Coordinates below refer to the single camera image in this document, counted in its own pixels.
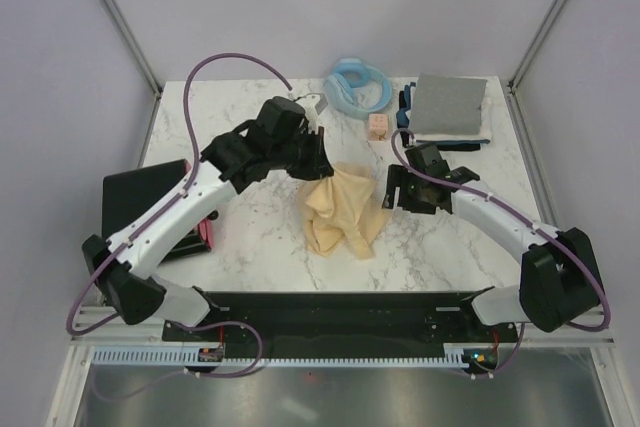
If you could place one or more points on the small pink cube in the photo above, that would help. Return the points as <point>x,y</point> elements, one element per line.
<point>378,127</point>

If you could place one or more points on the black pink drawer organizer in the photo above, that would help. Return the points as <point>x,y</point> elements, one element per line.
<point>128,195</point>

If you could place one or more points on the aluminium frame post left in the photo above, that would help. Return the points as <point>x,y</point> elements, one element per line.
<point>132,46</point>

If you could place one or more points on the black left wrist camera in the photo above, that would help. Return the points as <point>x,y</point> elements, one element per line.
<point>280,118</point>

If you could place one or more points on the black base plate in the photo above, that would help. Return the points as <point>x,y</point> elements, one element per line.
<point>350,324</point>

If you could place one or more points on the yellow t shirt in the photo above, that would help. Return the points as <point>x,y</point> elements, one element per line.
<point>342,208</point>

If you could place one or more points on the white slotted cable duct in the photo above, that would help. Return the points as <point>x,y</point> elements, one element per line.
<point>196,356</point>

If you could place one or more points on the aluminium frame post right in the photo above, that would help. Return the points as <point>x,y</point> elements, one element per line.
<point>549,21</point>

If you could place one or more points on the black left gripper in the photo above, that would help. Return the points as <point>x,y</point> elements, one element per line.
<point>318,166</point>

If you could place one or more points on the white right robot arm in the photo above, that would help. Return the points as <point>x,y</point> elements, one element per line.
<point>559,281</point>

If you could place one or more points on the aluminium frame rail front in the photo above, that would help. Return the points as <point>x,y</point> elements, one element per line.
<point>150,331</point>

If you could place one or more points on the aluminium frame post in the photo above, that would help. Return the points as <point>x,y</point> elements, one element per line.
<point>132,46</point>
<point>549,21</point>

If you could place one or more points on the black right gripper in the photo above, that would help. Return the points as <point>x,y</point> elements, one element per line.
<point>398,175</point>

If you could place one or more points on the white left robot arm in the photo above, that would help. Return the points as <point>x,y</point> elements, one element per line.
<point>125,264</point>

